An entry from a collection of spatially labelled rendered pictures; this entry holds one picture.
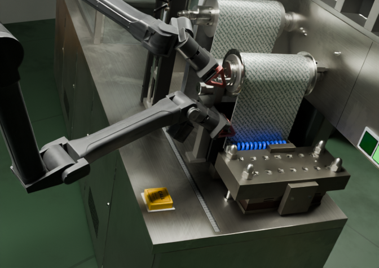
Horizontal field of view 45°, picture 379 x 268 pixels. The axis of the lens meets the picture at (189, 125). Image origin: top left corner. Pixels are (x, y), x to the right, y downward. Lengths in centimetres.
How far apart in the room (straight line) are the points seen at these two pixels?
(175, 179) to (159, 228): 23
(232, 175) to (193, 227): 19
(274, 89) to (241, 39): 25
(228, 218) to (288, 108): 40
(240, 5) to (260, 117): 38
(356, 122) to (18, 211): 182
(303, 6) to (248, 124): 48
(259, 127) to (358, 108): 31
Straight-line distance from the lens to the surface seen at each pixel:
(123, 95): 189
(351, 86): 148
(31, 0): 488
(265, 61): 141
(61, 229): 254
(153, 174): 149
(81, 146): 112
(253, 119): 146
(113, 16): 130
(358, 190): 344
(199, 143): 154
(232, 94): 141
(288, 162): 149
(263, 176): 138
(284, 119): 153
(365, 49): 145
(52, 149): 112
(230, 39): 157
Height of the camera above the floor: 182
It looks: 32 degrees down
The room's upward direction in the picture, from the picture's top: 13 degrees clockwise
